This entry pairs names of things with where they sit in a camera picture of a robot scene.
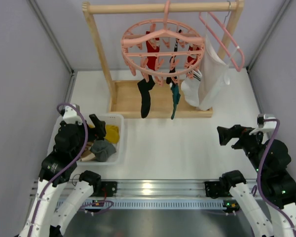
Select red sock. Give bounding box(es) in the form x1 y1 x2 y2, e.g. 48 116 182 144
145 31 161 71
187 44 201 65

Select aluminium mounting rail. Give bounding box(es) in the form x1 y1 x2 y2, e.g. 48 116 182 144
29 179 296 198

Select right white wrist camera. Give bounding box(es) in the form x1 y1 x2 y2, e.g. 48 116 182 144
249 114 276 135

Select white plastic basket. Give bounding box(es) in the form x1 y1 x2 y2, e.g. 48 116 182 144
47 113 125 166

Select black striped sock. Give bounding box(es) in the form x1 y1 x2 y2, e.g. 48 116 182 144
169 39 179 73

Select left red sock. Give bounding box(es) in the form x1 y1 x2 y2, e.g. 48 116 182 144
145 31 161 71

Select pink round clip hanger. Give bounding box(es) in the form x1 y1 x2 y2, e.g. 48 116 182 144
121 0 205 85

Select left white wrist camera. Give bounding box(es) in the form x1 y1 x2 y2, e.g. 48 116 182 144
61 105 82 125

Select white sock with stripes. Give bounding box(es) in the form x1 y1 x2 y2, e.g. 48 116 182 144
181 70 203 107

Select white slotted cable duct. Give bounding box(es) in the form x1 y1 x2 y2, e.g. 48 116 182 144
39 199 237 210

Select brown striped sock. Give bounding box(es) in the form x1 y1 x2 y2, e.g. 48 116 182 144
78 142 95 162

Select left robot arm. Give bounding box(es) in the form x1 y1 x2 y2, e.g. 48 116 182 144
19 114 106 237

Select grey sock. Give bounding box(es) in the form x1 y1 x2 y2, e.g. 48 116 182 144
90 140 116 162

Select right red sock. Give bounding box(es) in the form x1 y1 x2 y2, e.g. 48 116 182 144
187 44 201 65

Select dark teal sock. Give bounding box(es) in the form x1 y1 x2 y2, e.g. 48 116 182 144
170 83 181 119

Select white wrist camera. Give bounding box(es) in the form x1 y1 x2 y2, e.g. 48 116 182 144
249 114 276 135
61 105 82 125

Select wooden clothes rack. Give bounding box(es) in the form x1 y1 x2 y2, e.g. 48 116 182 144
82 0 244 119

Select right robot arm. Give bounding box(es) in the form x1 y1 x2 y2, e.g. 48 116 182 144
217 125 296 237

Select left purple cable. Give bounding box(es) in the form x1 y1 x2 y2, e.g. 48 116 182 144
27 103 114 237

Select yellow sock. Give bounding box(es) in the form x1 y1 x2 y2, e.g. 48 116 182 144
104 125 120 144

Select white cloth garment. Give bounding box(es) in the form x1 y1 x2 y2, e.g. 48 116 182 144
198 36 230 111

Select pink wire clothes hanger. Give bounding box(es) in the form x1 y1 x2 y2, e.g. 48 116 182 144
198 2 245 73

